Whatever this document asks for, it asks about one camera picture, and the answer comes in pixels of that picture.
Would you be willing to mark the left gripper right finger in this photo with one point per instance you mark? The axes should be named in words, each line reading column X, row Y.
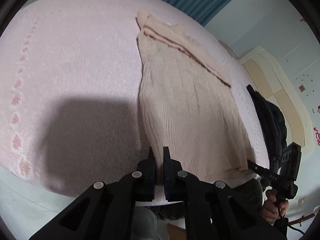
column 212, row 210

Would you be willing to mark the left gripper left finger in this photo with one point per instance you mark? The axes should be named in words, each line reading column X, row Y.
column 104, row 211

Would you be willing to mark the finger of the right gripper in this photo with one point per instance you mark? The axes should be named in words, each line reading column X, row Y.
column 268, row 178

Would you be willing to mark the beige knit sweater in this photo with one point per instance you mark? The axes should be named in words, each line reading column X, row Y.
column 187, row 105

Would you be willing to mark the person's right hand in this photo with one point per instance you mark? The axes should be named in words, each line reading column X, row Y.
column 270, row 211

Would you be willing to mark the black puffer jacket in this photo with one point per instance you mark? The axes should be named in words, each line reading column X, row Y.
column 273, row 126

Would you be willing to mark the cream wooden headboard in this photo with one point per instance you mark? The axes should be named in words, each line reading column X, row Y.
column 273, row 84

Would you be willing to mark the pink bed sheet mattress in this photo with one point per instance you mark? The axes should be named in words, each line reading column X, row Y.
column 70, row 76

